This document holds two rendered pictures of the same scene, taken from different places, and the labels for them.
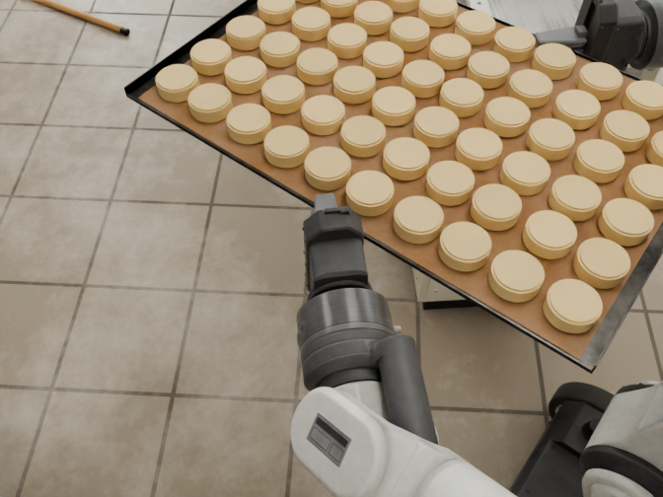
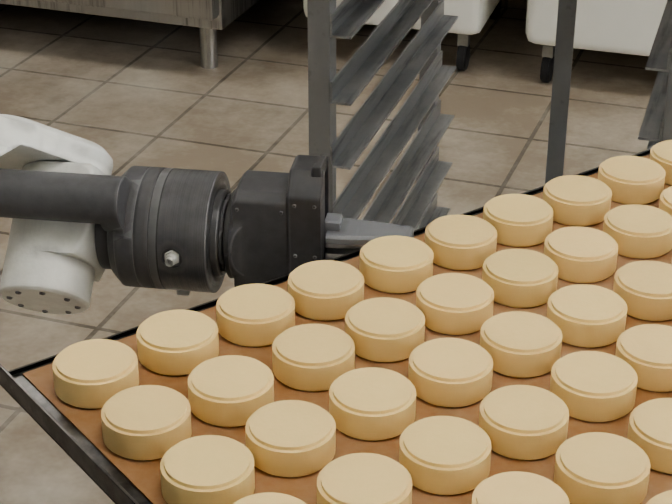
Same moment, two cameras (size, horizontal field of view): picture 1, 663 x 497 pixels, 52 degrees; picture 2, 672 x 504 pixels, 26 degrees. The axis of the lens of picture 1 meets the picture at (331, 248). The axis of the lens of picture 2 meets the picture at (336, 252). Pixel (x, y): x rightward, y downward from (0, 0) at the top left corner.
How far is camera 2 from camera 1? 111 cm
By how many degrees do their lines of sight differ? 76
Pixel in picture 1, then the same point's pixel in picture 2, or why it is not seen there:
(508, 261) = (196, 324)
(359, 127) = (526, 262)
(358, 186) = (400, 242)
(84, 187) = not seen: outside the picture
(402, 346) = (105, 179)
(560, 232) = (218, 381)
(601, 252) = (155, 406)
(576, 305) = (86, 357)
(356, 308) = (184, 181)
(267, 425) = not seen: outside the picture
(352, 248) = (272, 191)
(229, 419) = not seen: outside the picture
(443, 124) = (508, 333)
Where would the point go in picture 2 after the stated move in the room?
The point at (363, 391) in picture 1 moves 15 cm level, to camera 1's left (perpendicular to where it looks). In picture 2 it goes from (80, 170) to (161, 95)
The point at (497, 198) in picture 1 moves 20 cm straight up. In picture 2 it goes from (317, 344) to (315, 26)
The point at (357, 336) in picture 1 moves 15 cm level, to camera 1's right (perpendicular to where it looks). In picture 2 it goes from (147, 175) to (52, 273)
